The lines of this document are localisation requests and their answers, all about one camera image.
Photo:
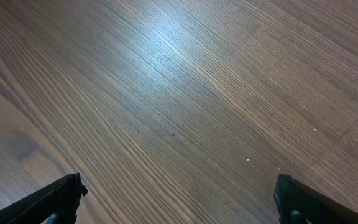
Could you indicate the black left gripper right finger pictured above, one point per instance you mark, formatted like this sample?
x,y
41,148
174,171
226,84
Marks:
x,y
299,203

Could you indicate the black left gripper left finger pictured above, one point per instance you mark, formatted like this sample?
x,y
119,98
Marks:
x,y
56,203

